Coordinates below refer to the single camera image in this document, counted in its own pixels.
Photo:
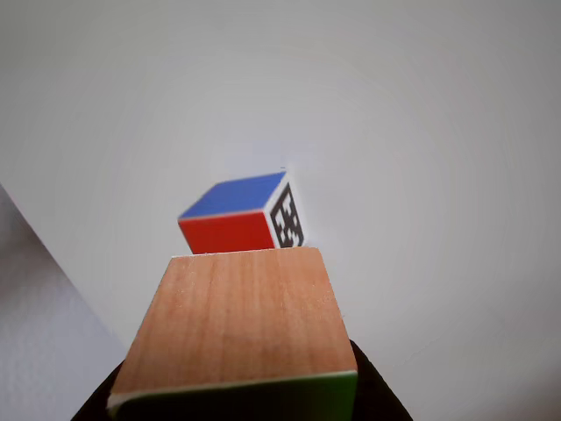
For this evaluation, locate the wooden cube with green face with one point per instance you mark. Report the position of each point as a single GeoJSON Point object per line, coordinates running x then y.
{"type": "Point", "coordinates": [236, 324]}

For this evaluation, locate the blue red cube with marker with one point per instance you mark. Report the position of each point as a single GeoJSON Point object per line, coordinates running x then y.
{"type": "Point", "coordinates": [228, 219]}

